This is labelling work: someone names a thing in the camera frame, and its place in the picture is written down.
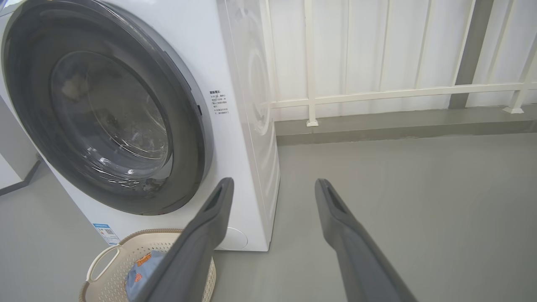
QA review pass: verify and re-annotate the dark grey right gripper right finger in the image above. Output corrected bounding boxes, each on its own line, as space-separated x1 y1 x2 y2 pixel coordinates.
315 179 418 302

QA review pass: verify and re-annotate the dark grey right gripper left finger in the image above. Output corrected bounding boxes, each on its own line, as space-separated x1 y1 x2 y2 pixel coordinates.
134 177 234 302

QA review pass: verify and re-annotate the blue cartoon print garment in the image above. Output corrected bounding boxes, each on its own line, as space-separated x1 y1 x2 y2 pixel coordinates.
125 250 166 302

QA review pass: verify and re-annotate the dark round glass washer door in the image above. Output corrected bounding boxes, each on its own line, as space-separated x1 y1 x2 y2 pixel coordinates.
1 0 214 216

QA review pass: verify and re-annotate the cream perforated laundry basket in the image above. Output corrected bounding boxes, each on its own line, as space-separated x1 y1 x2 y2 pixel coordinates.
79 229 216 302

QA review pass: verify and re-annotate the white front-load washing machine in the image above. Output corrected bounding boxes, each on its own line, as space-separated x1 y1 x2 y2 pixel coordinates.
0 0 281 252

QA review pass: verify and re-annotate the round white filter cover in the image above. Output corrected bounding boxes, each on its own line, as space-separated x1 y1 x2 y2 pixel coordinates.
218 227 248 251

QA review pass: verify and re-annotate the blue energy label sticker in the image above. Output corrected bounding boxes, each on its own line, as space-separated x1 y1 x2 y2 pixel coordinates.
93 223 121 246

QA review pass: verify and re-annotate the black text notice sticker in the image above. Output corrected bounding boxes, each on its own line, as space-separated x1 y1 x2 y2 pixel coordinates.
209 89 229 116

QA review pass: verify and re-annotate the white metal railing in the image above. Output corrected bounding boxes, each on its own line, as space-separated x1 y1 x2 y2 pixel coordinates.
260 0 537 127

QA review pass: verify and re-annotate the grey wall pillar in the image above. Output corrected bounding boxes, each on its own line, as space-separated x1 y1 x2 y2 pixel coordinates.
448 0 495 109

